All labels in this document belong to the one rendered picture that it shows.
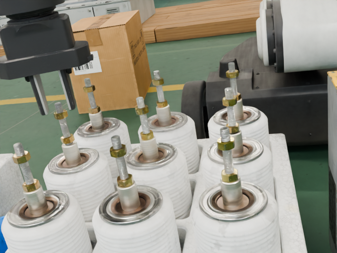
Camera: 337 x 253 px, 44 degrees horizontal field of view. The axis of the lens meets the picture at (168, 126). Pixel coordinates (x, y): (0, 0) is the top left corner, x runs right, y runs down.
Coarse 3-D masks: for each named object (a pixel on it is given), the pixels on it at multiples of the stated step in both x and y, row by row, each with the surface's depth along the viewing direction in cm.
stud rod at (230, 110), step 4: (228, 88) 54; (228, 92) 53; (232, 92) 54; (228, 96) 54; (232, 96) 54; (228, 108) 54; (232, 108) 54; (228, 112) 55; (232, 112) 54; (228, 116) 55; (232, 116) 55; (228, 120) 55; (232, 120) 55; (232, 124) 55
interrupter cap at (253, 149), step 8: (216, 144) 59; (248, 144) 58; (256, 144) 57; (208, 152) 57; (216, 152) 57; (248, 152) 56; (256, 152) 55; (216, 160) 55; (240, 160) 54; (248, 160) 54
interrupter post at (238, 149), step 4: (240, 132) 55; (232, 136) 55; (236, 136) 55; (240, 136) 55; (236, 140) 55; (240, 140) 56; (236, 144) 56; (240, 144) 56; (236, 148) 56; (240, 148) 56; (232, 152) 56; (236, 152) 56; (240, 152) 56
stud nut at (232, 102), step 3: (225, 96) 55; (234, 96) 54; (225, 99) 54; (228, 99) 54; (231, 99) 53; (234, 99) 53; (225, 102) 54; (228, 102) 53; (231, 102) 53; (234, 102) 54; (225, 105) 54; (228, 105) 54; (231, 105) 54
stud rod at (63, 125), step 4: (56, 104) 58; (60, 104) 58; (56, 108) 58; (60, 108) 58; (60, 112) 59; (60, 120) 59; (64, 120) 59; (60, 124) 60; (64, 124) 59; (64, 128) 60; (64, 132) 60; (68, 132) 60; (64, 136) 60; (68, 136) 60; (68, 144) 60
